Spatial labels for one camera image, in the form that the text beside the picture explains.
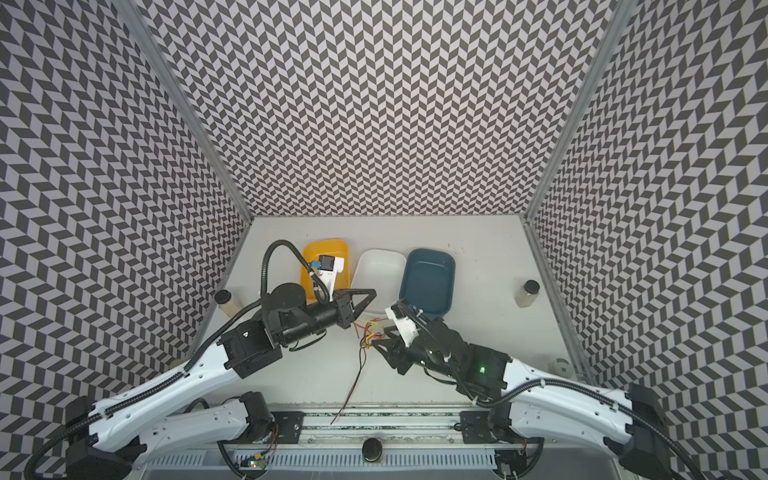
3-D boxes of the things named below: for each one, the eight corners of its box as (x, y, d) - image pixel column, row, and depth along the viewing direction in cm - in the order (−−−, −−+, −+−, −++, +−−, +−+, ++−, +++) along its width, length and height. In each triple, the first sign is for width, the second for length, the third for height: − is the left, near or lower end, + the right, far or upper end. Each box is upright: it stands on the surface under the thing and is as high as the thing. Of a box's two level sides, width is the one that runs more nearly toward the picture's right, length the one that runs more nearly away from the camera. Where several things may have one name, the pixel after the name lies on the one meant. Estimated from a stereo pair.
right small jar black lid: (517, 311, 96) (527, 295, 88) (512, 295, 99) (522, 279, 91) (531, 311, 96) (543, 295, 88) (526, 295, 99) (537, 279, 91)
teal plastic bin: (397, 309, 96) (397, 299, 91) (406, 256, 109) (407, 245, 104) (450, 317, 94) (453, 307, 89) (453, 262, 108) (456, 251, 102)
